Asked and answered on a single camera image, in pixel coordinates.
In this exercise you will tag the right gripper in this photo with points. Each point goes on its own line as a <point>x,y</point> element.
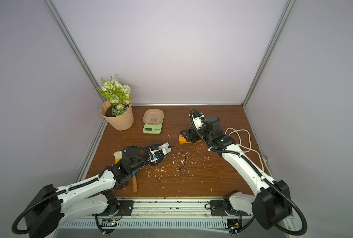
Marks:
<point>191,134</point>

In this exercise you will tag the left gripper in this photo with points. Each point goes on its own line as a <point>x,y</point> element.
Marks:
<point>146,150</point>

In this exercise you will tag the orange power strip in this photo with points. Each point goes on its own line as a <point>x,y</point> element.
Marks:
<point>184,140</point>

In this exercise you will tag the white usb charger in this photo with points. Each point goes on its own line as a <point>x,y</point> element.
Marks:
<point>166,148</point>

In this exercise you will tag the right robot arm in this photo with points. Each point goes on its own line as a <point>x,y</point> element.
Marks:
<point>270,202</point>

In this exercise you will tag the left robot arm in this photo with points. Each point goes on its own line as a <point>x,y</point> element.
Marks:
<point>54,206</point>

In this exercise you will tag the green electronic scale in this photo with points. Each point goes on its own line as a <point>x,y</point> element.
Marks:
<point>152,129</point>

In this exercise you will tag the yellow black garden glove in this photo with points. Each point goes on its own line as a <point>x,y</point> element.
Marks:
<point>118,156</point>

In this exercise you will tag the blue garden fork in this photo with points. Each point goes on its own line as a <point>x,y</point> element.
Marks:
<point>134,181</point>

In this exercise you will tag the beige flower pot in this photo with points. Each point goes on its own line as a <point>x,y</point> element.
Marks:
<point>120,123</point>

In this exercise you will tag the beige panda bowl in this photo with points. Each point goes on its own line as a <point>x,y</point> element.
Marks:
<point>153,116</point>

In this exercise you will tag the green white artificial flowers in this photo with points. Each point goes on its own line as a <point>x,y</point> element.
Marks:
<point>117,94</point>

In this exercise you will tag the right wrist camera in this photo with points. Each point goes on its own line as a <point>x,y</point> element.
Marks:
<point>197,119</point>

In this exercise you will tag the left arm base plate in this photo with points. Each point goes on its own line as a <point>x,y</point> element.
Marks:
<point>123,208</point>

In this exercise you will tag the aluminium mounting rail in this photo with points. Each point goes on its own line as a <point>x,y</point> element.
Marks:
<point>170,208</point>

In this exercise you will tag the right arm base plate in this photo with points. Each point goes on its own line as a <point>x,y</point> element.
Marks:
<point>218,208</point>

